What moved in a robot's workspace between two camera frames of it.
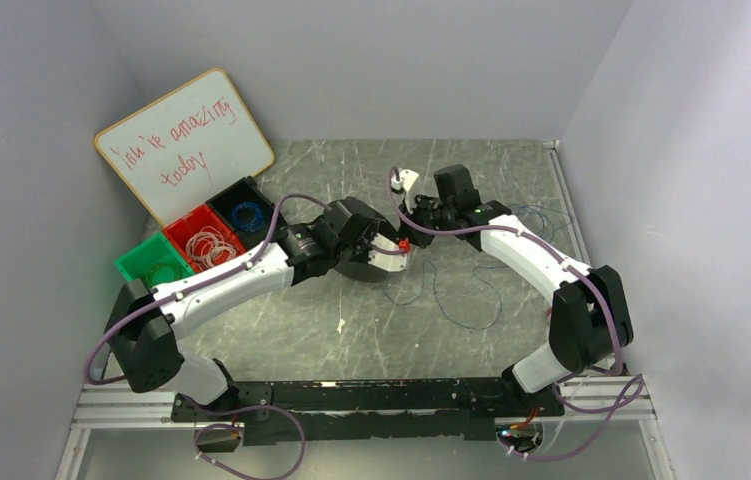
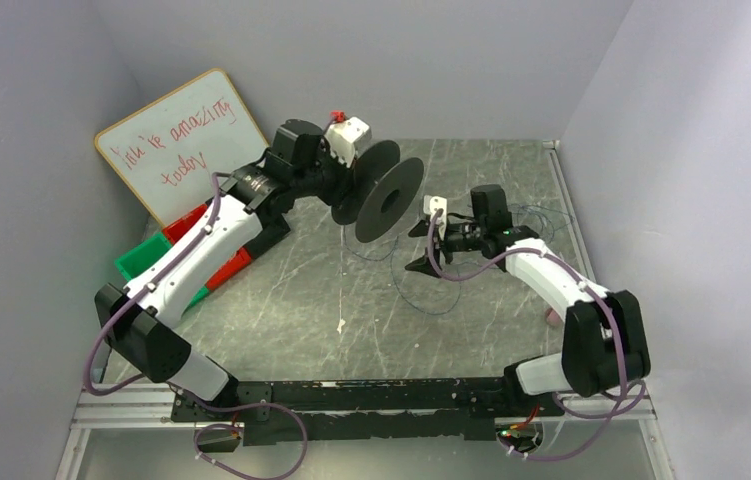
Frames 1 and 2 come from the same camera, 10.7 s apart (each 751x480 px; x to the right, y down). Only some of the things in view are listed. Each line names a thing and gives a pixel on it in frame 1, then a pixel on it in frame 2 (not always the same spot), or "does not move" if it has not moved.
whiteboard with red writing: [187, 147] does not move
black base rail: [280, 412] does not move
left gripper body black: [362, 263] to [336, 181]
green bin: [155, 261] does not move
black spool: [361, 271] to [383, 191]
